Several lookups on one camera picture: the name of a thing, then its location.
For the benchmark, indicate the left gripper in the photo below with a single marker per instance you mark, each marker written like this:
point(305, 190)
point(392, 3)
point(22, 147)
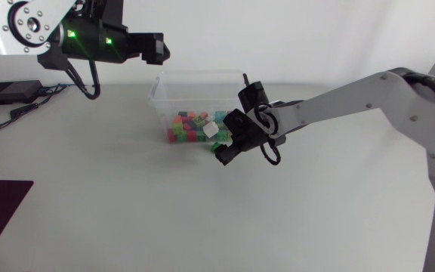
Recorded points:
point(150, 46)

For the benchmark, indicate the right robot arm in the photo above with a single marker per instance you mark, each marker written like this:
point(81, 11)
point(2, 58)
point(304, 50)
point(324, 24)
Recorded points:
point(383, 102)

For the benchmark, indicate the white toy brick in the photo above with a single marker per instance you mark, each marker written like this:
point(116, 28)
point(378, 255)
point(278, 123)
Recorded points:
point(210, 129)

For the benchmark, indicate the green toy brick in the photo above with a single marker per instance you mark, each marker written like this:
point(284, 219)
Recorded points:
point(215, 147)

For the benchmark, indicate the black power brick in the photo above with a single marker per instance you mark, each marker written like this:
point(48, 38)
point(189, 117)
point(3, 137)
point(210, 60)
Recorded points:
point(10, 91)

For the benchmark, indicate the teal toy brick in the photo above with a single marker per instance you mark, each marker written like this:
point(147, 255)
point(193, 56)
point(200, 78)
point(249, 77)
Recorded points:
point(220, 116)

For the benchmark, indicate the pile of toy bricks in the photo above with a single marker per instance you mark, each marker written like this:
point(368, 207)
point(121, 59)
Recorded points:
point(196, 122)

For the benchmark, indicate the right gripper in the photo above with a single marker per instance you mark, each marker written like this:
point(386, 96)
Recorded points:
point(248, 138)

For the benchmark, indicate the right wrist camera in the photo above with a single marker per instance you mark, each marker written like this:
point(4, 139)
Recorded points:
point(238, 120)

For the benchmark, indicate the clear plastic container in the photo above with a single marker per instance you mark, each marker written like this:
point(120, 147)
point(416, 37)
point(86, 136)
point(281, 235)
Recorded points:
point(187, 98)

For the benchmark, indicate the orange toy brick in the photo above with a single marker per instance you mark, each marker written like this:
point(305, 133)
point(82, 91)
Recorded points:
point(177, 119)

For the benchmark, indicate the red toy brick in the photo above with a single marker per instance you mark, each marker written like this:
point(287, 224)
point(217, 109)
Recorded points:
point(191, 136)
point(171, 136)

